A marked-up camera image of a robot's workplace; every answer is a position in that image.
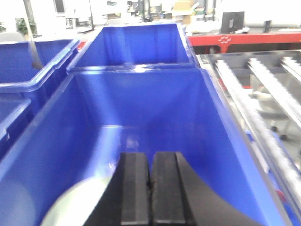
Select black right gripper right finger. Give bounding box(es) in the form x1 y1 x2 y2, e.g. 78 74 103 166
151 152 259 226

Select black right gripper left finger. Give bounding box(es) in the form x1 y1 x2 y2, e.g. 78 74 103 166
84 152 150 226

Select light green round plate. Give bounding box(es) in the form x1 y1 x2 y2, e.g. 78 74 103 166
41 176 112 226

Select blue plastic bin right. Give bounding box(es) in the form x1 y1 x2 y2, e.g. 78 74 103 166
0 69 291 226

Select blue plastic bin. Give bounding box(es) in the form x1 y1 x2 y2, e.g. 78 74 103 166
0 69 291 226
67 23 199 73
0 39 80 157

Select steel roller conveyor rails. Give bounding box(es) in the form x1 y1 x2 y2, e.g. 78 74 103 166
197 50 301 217

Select blue plastic bin far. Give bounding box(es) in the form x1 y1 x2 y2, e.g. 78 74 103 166
67 23 199 73

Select blue plastic bin left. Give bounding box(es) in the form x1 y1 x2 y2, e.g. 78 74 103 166
0 39 80 157

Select red metal workbench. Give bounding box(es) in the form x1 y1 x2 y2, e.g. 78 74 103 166
188 32 301 54

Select black computer monitor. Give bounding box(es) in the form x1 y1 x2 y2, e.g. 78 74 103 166
220 11 245 34

